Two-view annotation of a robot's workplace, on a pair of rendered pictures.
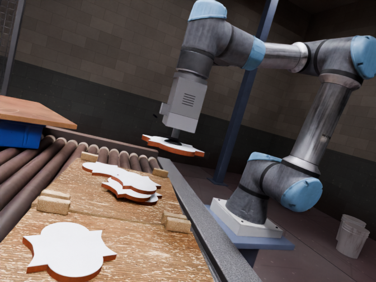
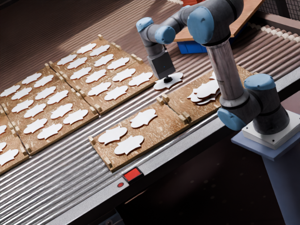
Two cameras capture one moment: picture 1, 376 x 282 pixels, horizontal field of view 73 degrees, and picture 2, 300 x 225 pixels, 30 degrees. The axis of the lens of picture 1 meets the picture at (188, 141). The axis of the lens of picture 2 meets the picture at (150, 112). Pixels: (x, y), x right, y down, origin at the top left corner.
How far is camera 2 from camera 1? 2.53 m
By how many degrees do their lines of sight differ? 90
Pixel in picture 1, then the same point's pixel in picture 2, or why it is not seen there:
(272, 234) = (266, 143)
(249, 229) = (248, 135)
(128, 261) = (150, 127)
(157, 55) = not seen: outside the picture
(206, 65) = (148, 50)
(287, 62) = not seen: hidden behind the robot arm
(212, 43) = (144, 41)
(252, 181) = not seen: hidden behind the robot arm
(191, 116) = (156, 72)
